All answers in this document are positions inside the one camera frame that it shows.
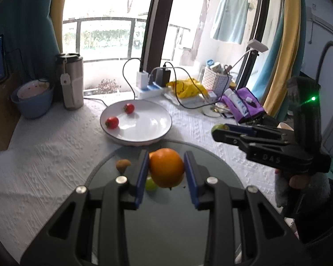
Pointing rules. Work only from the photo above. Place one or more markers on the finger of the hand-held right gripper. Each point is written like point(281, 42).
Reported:
point(242, 129)
point(230, 139)

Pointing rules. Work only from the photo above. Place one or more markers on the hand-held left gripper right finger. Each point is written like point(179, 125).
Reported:
point(191, 177)

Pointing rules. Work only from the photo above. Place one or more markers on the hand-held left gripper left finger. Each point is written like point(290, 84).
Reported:
point(143, 177)

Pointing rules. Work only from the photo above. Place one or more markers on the small green fruit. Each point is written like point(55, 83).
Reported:
point(150, 185)
point(219, 127)

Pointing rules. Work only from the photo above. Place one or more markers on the small brown kiwi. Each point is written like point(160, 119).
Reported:
point(123, 165)

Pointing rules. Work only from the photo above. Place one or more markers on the round dark glass tray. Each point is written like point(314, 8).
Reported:
point(166, 227)

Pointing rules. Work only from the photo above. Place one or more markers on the white round plate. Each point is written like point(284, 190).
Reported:
point(147, 122)

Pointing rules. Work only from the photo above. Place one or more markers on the person's right hand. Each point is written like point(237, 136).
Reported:
point(298, 182)

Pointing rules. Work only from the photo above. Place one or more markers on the purple pouch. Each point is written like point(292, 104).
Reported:
point(252, 108)

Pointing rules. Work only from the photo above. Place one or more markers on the white tube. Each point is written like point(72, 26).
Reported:
point(240, 102)

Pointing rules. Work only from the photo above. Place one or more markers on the white paper packets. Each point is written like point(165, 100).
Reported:
point(191, 101)

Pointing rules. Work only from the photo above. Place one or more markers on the white woven basket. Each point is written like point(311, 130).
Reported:
point(215, 81)

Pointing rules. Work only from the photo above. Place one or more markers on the red cherry tomato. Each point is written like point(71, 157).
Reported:
point(111, 122)
point(129, 108)

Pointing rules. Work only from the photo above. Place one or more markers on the blue curtain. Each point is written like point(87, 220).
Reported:
point(25, 19)
point(270, 69)

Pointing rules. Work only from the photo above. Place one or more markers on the yellow plastic bag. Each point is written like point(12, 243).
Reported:
point(187, 88)

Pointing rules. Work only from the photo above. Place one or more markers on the white desk lamp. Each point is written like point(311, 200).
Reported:
point(257, 45)

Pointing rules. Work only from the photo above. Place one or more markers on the white power strip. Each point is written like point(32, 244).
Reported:
point(147, 92)

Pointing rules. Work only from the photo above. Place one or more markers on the yellow curtain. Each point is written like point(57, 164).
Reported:
point(290, 47)

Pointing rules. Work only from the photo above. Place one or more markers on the black charger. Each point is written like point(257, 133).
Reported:
point(163, 77)

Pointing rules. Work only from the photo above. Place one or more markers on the white textured tablecloth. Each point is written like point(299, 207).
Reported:
point(50, 155)

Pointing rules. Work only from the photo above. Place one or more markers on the potted plant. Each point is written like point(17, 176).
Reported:
point(108, 86)

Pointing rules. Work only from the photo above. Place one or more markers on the white charger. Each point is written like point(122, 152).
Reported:
point(142, 79)

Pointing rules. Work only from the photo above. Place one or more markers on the light blue hanging towel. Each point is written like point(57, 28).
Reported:
point(229, 19)

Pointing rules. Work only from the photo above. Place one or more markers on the white tumbler with black lid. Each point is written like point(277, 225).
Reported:
point(72, 88)

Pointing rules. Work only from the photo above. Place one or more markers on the blue bowl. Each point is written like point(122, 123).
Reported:
point(33, 108)

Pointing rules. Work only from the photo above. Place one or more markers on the black balcony railing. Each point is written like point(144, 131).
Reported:
point(133, 38)

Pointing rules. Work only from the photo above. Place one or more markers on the pink bowl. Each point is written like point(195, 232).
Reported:
point(30, 90)

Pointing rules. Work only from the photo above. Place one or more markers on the dark window frame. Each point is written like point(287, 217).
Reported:
point(155, 22)

